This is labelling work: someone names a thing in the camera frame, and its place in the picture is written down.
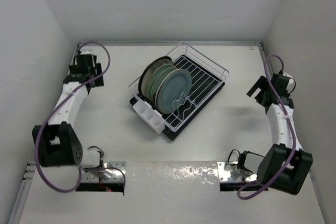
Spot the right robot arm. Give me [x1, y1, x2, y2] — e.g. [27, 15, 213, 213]
[239, 71, 313, 195]

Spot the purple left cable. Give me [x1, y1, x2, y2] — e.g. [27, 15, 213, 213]
[34, 41, 127, 193]

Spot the red and teal plate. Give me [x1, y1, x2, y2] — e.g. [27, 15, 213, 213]
[154, 73, 171, 107]

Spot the white wire dish rack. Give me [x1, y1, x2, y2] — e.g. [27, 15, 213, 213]
[128, 41, 230, 132]

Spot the cream plate with branch design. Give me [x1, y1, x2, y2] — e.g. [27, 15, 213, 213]
[141, 60, 174, 96]

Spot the green plate with flower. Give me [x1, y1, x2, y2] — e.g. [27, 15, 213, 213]
[151, 68, 177, 103]
[144, 64, 176, 101]

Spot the black drip tray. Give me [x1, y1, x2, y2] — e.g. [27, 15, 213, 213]
[130, 55, 226, 142]

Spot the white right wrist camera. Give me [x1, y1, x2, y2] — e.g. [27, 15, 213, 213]
[283, 72, 296, 93]

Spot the plain teal plate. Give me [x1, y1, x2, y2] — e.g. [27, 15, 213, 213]
[155, 69, 192, 114]

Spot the white cutlery holder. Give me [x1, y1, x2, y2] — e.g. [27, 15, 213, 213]
[133, 100, 165, 134]

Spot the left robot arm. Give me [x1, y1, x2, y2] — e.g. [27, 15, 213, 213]
[38, 51, 104, 168]

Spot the dark rimmed cream plate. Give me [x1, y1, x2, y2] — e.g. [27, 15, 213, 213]
[138, 56, 174, 95]

